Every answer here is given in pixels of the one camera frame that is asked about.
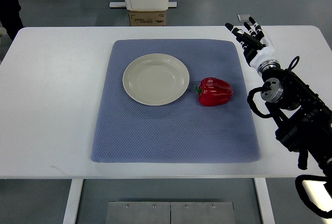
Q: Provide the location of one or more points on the small grey floor plate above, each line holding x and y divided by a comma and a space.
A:
244, 18

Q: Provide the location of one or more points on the blue textured mat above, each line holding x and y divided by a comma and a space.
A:
183, 131

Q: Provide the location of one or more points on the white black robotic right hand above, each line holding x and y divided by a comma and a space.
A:
256, 45

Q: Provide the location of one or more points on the white right table leg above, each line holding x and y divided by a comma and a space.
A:
263, 198

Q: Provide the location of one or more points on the dark clothed person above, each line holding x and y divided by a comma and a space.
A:
10, 17

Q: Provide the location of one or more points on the white table leg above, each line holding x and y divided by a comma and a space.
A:
263, 198
73, 201

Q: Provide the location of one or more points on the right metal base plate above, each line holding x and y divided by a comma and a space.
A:
202, 212

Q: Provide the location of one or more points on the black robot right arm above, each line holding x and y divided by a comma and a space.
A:
303, 120

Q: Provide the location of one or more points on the red bell pepper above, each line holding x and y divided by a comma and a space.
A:
213, 92

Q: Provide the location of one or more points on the cream ceramic plate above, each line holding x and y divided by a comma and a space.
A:
156, 79

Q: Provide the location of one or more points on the brown cardboard box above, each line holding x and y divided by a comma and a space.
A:
147, 18

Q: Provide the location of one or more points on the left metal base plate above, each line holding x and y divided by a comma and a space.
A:
138, 212

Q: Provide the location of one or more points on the white left table leg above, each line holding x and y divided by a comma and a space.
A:
73, 201

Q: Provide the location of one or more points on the metal base plate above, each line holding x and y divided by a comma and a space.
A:
202, 212
138, 212

